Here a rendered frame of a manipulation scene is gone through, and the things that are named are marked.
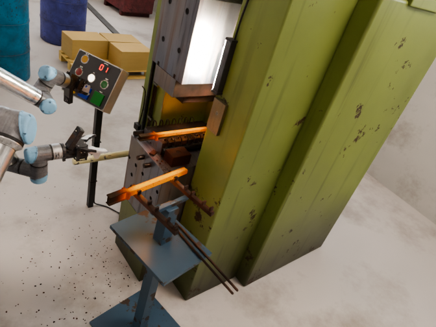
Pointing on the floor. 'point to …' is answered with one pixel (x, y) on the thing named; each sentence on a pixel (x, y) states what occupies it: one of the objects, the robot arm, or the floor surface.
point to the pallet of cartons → (106, 50)
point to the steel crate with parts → (132, 7)
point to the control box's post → (95, 161)
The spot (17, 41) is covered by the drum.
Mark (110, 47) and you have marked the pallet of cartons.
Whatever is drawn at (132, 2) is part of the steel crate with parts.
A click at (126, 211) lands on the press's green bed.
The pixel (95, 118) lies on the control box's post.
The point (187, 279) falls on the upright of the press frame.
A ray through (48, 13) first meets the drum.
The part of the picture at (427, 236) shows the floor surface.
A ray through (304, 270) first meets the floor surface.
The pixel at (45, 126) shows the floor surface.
